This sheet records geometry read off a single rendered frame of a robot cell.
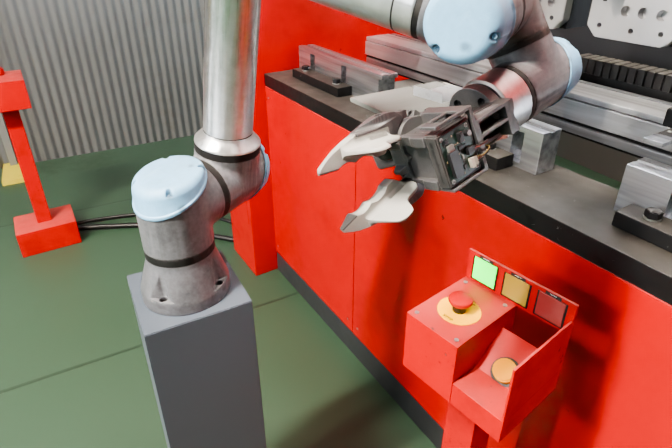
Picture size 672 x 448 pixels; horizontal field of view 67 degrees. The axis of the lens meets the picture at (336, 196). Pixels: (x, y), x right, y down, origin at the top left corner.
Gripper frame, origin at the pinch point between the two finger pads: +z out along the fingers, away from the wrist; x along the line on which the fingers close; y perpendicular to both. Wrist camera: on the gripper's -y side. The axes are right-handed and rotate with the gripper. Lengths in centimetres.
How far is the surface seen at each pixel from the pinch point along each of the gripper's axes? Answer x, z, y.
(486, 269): 32.9, -29.8, -15.4
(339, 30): -6, -93, -126
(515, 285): 34.7, -29.9, -10.0
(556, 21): 1, -65, -17
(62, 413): 66, 52, -128
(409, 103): 9, -48, -44
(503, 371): 43.3, -19.5, -7.0
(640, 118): 30, -86, -17
